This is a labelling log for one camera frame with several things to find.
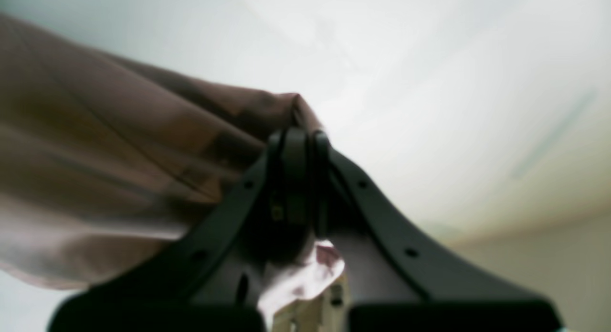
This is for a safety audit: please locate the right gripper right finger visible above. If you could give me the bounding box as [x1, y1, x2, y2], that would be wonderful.
[312, 132, 564, 332]

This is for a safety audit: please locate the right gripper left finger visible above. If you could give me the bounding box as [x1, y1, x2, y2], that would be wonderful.
[48, 128, 311, 332]

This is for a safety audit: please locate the mauve t-shirt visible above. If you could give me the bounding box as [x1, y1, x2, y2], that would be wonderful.
[0, 14, 345, 323]

